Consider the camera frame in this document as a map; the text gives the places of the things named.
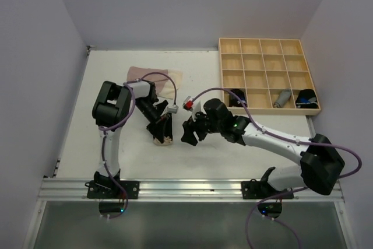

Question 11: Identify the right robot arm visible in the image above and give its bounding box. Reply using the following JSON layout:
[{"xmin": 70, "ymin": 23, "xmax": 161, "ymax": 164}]
[{"xmin": 181, "ymin": 99, "xmax": 345, "ymax": 198}]

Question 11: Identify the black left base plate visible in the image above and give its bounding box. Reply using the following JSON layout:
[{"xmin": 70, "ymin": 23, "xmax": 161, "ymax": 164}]
[{"xmin": 85, "ymin": 180, "xmax": 140, "ymax": 199}]

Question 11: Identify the black blue rolled underwear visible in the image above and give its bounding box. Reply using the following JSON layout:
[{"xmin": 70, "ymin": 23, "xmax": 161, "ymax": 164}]
[{"xmin": 295, "ymin": 89, "xmax": 319, "ymax": 109}]

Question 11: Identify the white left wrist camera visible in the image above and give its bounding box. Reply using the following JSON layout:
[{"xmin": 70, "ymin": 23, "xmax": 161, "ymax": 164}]
[{"xmin": 166, "ymin": 104, "xmax": 178, "ymax": 114}]

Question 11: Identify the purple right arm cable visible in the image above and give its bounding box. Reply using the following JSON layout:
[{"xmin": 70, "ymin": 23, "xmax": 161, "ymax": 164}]
[{"xmin": 192, "ymin": 87, "xmax": 363, "ymax": 249}]

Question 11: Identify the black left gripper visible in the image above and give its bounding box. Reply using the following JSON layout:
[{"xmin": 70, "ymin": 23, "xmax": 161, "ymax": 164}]
[{"xmin": 134, "ymin": 97, "xmax": 170, "ymax": 142}]

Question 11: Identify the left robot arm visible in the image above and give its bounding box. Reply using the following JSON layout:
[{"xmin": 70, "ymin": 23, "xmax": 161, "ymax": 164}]
[{"xmin": 92, "ymin": 79, "xmax": 178, "ymax": 198}]

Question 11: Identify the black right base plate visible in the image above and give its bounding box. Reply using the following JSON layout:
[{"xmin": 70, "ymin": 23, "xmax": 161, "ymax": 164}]
[{"xmin": 241, "ymin": 179, "xmax": 294, "ymax": 199}]

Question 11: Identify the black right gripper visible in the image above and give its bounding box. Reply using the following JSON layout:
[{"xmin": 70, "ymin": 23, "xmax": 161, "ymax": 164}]
[{"xmin": 181, "ymin": 106, "xmax": 223, "ymax": 145}]

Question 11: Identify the aluminium front rail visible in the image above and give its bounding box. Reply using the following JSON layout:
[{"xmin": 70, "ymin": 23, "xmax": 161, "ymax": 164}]
[{"xmin": 37, "ymin": 176, "xmax": 346, "ymax": 203}]

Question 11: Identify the black underwear tan waistband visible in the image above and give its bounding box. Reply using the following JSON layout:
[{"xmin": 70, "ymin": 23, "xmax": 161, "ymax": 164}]
[{"xmin": 153, "ymin": 113, "xmax": 173, "ymax": 146}]

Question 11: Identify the pink beige underwear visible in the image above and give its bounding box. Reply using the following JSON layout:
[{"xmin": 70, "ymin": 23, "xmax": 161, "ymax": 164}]
[{"xmin": 127, "ymin": 66, "xmax": 183, "ymax": 99}]

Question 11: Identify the wooden compartment tray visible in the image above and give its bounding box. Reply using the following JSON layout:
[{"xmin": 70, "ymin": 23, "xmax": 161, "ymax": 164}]
[{"xmin": 218, "ymin": 37, "xmax": 321, "ymax": 116}]

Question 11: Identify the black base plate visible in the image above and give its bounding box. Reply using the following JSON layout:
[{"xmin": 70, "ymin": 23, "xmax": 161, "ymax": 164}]
[
  {"xmin": 85, "ymin": 180, "xmax": 140, "ymax": 199},
  {"xmin": 241, "ymin": 179, "xmax": 294, "ymax": 199}
]

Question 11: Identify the dark rolled underwear in tray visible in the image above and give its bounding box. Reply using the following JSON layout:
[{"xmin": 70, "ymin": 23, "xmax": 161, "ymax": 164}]
[{"xmin": 229, "ymin": 89, "xmax": 247, "ymax": 107}]

